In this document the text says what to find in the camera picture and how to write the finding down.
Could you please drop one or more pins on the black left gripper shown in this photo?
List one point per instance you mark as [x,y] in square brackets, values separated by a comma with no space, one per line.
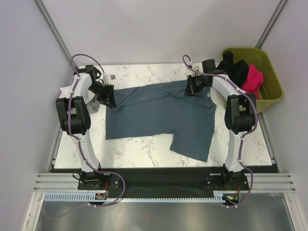
[108,98]

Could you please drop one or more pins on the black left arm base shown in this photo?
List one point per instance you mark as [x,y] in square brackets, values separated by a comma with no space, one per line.
[95,181]

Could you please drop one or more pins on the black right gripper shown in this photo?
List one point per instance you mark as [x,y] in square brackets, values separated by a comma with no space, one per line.
[190,89]

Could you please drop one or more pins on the left aluminium corner post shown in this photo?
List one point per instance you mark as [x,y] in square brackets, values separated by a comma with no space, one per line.
[54,30]

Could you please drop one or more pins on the aluminium corner post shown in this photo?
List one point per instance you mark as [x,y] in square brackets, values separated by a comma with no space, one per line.
[271,23]
[54,30]

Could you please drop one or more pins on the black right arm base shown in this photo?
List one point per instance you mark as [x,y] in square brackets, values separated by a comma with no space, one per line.
[222,182]

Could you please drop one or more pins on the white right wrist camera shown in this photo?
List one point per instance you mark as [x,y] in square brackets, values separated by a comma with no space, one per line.
[193,66]

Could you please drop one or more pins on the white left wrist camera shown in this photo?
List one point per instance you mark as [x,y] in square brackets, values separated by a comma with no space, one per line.
[107,78]

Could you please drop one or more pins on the aluminium frame rail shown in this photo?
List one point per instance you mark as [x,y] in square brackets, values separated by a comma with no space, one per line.
[262,183]

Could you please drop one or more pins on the light blue cable duct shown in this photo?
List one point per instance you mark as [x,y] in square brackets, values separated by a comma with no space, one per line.
[103,197]

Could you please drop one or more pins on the olive green plastic bin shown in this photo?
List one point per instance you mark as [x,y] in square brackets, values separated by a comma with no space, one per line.
[271,90]

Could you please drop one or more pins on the black t-shirt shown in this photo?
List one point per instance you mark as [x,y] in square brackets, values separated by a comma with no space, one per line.
[237,72]

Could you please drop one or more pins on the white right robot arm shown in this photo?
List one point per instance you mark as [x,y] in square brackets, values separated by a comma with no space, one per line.
[240,112]

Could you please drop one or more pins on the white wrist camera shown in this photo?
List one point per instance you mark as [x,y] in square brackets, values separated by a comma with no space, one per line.
[193,66]
[107,78]

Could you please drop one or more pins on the blue-grey t-shirt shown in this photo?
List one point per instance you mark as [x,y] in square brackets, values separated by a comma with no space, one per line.
[163,108]

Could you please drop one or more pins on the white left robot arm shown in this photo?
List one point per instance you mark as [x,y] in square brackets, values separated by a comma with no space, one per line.
[74,116]

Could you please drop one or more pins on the pink t-shirt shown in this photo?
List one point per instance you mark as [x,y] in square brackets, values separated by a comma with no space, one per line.
[253,82]

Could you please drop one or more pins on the right aluminium corner post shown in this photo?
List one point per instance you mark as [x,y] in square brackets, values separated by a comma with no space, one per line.
[271,23]

